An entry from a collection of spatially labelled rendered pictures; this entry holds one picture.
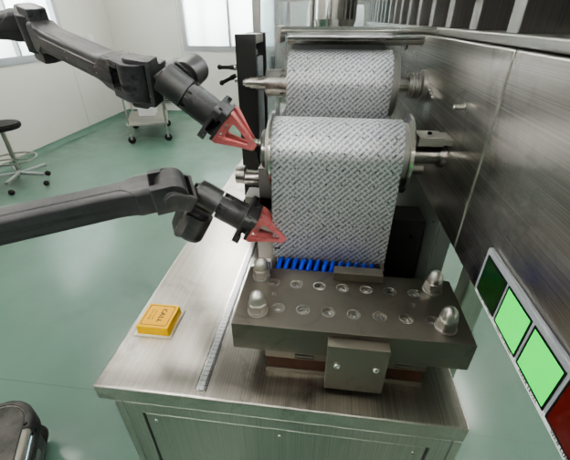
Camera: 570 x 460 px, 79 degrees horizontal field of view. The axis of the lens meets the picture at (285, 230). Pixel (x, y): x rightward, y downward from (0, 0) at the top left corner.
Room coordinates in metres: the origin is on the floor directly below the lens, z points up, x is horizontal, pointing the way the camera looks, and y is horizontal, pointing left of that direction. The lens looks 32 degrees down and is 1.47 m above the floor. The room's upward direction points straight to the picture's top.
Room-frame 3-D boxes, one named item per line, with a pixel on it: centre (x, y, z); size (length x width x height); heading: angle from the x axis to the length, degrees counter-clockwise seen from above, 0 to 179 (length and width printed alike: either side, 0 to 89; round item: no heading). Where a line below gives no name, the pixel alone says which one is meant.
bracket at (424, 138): (0.63, -0.27, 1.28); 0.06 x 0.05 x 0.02; 83
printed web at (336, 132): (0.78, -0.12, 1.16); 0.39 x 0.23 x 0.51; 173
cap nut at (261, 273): (0.54, 0.05, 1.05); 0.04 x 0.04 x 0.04
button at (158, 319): (0.54, 0.27, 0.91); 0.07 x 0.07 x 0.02; 83
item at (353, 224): (0.59, -0.09, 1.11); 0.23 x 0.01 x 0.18; 83
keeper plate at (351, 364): (0.38, -0.12, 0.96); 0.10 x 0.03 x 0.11; 83
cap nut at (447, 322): (0.41, -0.27, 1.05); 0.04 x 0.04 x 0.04
